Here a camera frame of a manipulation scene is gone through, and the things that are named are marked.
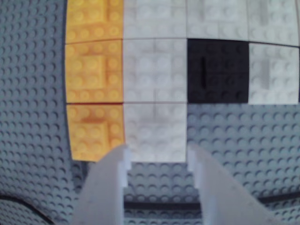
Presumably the black lego cube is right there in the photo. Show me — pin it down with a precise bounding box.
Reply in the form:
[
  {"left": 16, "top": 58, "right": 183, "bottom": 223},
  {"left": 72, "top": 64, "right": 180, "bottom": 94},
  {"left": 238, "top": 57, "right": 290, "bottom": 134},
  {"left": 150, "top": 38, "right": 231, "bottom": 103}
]
[{"left": 187, "top": 38, "right": 250, "bottom": 104}]

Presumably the long dark grey lego strip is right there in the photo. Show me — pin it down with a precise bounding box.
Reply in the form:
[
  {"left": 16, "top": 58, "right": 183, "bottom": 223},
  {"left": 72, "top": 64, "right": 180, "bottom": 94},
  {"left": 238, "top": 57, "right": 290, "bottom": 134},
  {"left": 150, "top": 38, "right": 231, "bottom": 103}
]
[{"left": 123, "top": 192, "right": 300, "bottom": 211}]

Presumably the black cable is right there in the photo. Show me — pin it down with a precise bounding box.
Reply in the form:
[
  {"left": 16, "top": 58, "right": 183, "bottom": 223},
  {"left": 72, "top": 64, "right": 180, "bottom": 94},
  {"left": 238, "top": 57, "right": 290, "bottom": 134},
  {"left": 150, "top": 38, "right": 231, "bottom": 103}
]
[{"left": 0, "top": 195, "right": 56, "bottom": 225}]

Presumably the grey studded lego baseplate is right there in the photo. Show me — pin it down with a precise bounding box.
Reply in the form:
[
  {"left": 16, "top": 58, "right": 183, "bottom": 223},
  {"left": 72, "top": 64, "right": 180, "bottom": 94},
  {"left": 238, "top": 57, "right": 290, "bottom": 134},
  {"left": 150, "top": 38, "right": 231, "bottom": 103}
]
[{"left": 0, "top": 0, "right": 300, "bottom": 225}]

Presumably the white lego cube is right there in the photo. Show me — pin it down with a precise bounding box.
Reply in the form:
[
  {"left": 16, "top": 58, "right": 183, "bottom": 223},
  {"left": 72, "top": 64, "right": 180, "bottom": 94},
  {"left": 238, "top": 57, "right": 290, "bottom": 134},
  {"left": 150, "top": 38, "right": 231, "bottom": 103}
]
[
  {"left": 122, "top": 102, "right": 188, "bottom": 163},
  {"left": 122, "top": 0, "right": 188, "bottom": 40},
  {"left": 247, "top": 43, "right": 300, "bottom": 105},
  {"left": 247, "top": 0, "right": 300, "bottom": 47},
  {"left": 122, "top": 38, "right": 188, "bottom": 104},
  {"left": 186, "top": 0, "right": 249, "bottom": 41}
]

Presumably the yellow lego cube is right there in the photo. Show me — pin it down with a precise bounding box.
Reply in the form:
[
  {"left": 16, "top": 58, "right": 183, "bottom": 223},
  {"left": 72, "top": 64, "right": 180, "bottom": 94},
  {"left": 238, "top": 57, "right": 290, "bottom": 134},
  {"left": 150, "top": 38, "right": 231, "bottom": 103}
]
[
  {"left": 65, "top": 0, "right": 125, "bottom": 44},
  {"left": 66, "top": 103, "right": 125, "bottom": 163},
  {"left": 64, "top": 39, "right": 124, "bottom": 105}
]

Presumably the short dark grey lego strip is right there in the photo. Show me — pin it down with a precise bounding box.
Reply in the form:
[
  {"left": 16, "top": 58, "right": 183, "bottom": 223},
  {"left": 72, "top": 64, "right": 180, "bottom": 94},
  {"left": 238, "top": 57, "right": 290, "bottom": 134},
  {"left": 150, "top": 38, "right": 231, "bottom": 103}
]
[{"left": 72, "top": 161, "right": 89, "bottom": 195}]

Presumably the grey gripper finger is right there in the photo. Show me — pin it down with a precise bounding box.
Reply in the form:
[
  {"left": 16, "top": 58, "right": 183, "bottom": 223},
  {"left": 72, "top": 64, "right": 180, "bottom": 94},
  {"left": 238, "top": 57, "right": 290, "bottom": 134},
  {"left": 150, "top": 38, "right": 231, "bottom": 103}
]
[
  {"left": 188, "top": 143, "right": 283, "bottom": 225},
  {"left": 72, "top": 144, "right": 132, "bottom": 225}
]

